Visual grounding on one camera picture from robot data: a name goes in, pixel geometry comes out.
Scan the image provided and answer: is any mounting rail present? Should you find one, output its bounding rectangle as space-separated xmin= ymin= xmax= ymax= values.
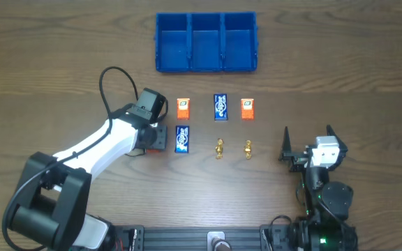
xmin=112 ymin=225 xmax=295 ymax=251

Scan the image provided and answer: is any blue candy pack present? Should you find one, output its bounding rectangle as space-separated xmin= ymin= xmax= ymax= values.
xmin=174 ymin=125 xmax=191 ymax=155
xmin=213 ymin=93 xmax=229 ymax=122

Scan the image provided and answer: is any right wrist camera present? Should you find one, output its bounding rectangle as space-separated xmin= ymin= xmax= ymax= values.
xmin=311 ymin=135 xmax=341 ymax=169

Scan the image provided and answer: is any black cable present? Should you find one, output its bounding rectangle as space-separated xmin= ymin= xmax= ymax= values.
xmin=268 ymin=149 xmax=314 ymax=242
xmin=1 ymin=66 xmax=140 ymax=251

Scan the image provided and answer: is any blue tray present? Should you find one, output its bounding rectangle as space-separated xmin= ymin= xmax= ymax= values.
xmin=154 ymin=11 xmax=259 ymax=74

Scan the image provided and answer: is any orange candy box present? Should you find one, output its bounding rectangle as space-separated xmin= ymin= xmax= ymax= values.
xmin=176 ymin=98 xmax=191 ymax=121
xmin=240 ymin=98 xmax=255 ymax=121

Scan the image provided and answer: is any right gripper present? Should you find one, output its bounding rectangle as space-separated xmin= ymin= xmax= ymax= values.
xmin=278 ymin=124 xmax=349 ymax=172

